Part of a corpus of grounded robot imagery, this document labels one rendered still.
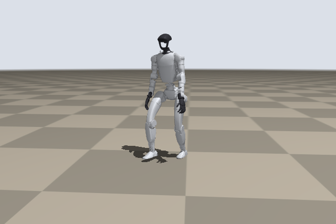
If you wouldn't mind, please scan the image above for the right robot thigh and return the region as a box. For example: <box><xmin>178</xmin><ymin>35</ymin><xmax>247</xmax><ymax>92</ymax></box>
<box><xmin>146</xmin><ymin>91</ymin><xmax>166</xmax><ymax>128</ymax></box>

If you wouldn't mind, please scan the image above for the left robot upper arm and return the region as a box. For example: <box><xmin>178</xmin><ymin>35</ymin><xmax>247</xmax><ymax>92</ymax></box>
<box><xmin>174</xmin><ymin>54</ymin><xmax>185</xmax><ymax>81</ymax></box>

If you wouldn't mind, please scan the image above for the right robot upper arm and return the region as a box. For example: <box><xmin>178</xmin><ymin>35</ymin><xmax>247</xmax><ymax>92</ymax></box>
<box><xmin>151</xmin><ymin>55</ymin><xmax>159</xmax><ymax>79</ymax></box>

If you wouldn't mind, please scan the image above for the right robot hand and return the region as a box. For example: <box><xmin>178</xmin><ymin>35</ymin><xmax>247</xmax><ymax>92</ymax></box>
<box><xmin>145</xmin><ymin>92</ymin><xmax>152</xmax><ymax>110</ymax></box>

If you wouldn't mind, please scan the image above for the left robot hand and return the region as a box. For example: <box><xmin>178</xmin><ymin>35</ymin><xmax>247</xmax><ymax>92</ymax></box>
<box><xmin>176</xmin><ymin>93</ymin><xmax>186</xmax><ymax>113</ymax></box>

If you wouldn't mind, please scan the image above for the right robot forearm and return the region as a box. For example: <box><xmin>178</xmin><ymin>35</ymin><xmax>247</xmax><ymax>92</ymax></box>
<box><xmin>148</xmin><ymin>75</ymin><xmax>156</xmax><ymax>96</ymax></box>

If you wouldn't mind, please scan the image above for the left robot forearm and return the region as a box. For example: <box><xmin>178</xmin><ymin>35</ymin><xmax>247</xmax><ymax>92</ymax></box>
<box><xmin>177</xmin><ymin>73</ymin><xmax>186</xmax><ymax>97</ymax></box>

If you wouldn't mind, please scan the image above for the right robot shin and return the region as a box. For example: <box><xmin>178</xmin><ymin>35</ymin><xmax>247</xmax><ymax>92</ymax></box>
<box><xmin>145</xmin><ymin>123</ymin><xmax>156</xmax><ymax>153</ymax></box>

